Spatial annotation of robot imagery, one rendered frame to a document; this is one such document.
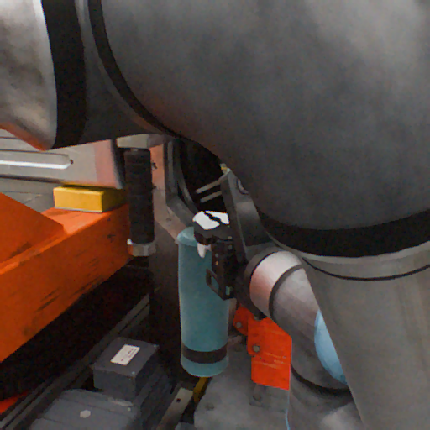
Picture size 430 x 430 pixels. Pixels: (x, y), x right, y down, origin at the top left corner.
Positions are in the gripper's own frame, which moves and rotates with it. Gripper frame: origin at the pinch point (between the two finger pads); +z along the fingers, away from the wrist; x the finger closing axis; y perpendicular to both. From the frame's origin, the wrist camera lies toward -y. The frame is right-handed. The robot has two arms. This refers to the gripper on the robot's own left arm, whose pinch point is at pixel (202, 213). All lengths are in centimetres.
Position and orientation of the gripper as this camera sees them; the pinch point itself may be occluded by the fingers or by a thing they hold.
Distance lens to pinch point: 66.3
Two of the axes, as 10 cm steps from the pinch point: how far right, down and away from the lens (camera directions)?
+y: 0.0, 9.5, 3.1
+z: -4.4, -2.8, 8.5
